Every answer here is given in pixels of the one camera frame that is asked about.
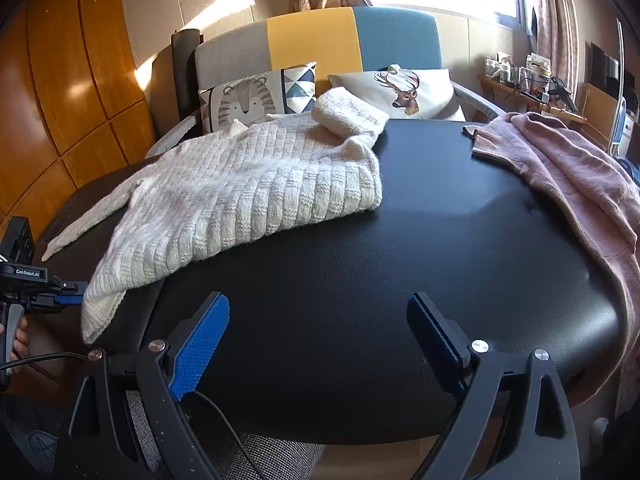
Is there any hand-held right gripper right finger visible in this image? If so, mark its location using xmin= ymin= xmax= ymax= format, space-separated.
xmin=406 ymin=292 xmax=583 ymax=480

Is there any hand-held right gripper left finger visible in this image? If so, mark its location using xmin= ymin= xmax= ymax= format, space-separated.
xmin=52 ymin=291 xmax=231 ymax=480

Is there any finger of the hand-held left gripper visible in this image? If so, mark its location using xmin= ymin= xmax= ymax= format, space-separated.
xmin=29 ymin=279 xmax=91 ymax=314

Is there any white knit sweater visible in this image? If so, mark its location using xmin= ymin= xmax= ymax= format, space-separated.
xmin=41 ymin=87 xmax=391 ymax=346

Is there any person's left hand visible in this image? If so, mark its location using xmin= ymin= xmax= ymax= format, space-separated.
xmin=10 ymin=326 xmax=32 ymax=362

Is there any grey woven cloth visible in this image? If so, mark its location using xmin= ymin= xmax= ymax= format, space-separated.
xmin=125 ymin=390 xmax=326 ymax=480

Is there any wooden wardrobe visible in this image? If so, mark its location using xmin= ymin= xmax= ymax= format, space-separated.
xmin=0 ymin=0 xmax=161 ymax=221

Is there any pink knit sweater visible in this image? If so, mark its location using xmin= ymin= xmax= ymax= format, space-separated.
xmin=462 ymin=112 xmax=640 ymax=406

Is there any tiger print cushion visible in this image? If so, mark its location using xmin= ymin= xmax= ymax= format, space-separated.
xmin=198 ymin=61 xmax=318 ymax=133

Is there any deer print cushion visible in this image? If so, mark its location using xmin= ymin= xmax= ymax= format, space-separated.
xmin=327 ymin=64 xmax=467 ymax=122

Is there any wooden side table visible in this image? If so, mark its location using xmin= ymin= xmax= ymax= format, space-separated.
xmin=477 ymin=72 xmax=586 ymax=126

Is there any black handheld tool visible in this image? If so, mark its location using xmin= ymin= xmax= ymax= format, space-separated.
xmin=547 ymin=77 xmax=576 ymax=108

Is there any group of small jars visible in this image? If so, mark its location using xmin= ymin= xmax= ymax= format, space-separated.
xmin=484 ymin=52 xmax=523 ymax=83

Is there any clear plastic container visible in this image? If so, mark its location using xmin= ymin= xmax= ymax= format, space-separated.
xmin=520 ymin=52 xmax=551 ymax=93

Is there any blue white folded board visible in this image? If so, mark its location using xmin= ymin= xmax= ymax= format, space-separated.
xmin=612 ymin=100 xmax=640 ymax=161

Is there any grey yellow blue sofa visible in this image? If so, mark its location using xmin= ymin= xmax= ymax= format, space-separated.
xmin=145 ymin=6 xmax=506 ymax=161

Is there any white metal stand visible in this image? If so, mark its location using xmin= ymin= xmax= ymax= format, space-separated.
xmin=607 ymin=17 xmax=628 ymax=158

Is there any black television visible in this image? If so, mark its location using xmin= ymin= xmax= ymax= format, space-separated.
xmin=590 ymin=42 xmax=621 ymax=93

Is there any black cable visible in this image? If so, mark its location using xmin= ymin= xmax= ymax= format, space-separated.
xmin=0 ymin=352 xmax=92 ymax=373
xmin=190 ymin=389 xmax=266 ymax=480

